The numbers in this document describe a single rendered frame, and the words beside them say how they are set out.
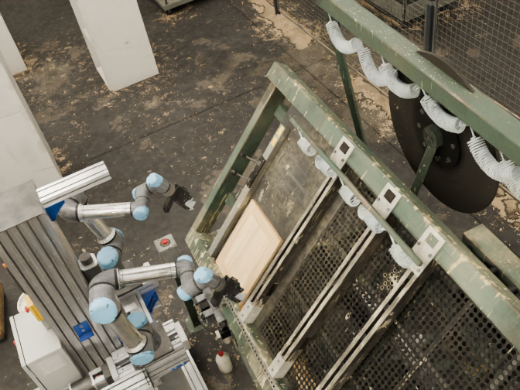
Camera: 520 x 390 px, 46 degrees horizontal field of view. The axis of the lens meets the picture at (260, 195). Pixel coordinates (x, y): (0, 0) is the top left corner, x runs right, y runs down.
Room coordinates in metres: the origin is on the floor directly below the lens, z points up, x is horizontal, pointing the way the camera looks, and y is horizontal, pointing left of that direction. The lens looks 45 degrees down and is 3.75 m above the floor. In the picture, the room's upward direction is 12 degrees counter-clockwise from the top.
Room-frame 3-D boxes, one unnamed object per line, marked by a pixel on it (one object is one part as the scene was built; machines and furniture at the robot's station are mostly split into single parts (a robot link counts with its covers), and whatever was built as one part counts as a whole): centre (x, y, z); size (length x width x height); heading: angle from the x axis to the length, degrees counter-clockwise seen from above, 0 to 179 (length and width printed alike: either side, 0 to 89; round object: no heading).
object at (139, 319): (1.81, 0.74, 1.20); 0.13 x 0.12 x 0.14; 6
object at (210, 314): (2.19, 0.45, 0.69); 0.50 x 0.14 x 0.24; 17
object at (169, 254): (2.59, 0.65, 0.84); 0.12 x 0.12 x 0.18; 17
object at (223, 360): (2.18, 0.47, 0.10); 0.10 x 0.10 x 0.20
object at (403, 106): (2.06, -0.84, 1.85); 0.80 x 0.06 x 0.80; 17
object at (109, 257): (2.29, 0.90, 1.20); 0.13 x 0.12 x 0.14; 174
